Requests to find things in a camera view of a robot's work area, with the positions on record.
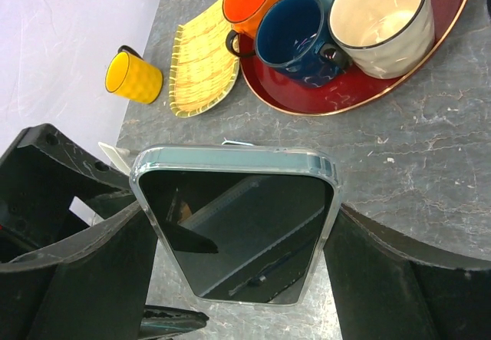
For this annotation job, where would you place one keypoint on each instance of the white phone stand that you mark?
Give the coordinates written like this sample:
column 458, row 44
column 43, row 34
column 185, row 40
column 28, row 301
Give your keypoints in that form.
column 117, row 156

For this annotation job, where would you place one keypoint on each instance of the light blue cased phone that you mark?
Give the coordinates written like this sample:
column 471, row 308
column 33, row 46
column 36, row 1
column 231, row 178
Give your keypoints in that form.
column 237, row 143

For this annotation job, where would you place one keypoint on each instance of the clear cased black phone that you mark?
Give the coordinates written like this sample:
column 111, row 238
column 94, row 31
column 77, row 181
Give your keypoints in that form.
column 242, row 224

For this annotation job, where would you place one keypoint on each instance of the yellow mug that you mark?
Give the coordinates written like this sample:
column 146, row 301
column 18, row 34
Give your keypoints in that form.
column 131, row 77

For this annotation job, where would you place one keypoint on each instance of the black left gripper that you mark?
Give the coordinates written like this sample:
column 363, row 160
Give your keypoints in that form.
column 42, row 172

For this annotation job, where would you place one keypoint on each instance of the dark blue mug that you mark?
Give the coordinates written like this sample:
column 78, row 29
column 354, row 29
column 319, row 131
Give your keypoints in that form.
column 293, row 39

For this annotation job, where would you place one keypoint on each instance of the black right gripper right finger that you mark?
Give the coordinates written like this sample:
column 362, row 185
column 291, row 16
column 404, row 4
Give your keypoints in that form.
column 387, row 285

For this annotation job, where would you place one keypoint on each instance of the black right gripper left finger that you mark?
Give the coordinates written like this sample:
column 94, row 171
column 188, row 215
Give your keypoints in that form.
column 91, row 285

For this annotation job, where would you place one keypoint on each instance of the red round tray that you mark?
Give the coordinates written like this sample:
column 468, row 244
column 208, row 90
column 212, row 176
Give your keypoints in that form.
column 347, row 91

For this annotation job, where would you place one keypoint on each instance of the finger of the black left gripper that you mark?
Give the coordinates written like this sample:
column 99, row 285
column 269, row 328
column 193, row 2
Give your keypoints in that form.
column 165, row 322

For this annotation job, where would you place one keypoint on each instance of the woven bamboo tray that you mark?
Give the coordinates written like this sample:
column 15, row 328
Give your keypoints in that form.
column 202, row 71

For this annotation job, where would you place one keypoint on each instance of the cream dimpled mug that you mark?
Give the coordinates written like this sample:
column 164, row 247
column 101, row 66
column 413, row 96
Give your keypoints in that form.
column 384, row 38

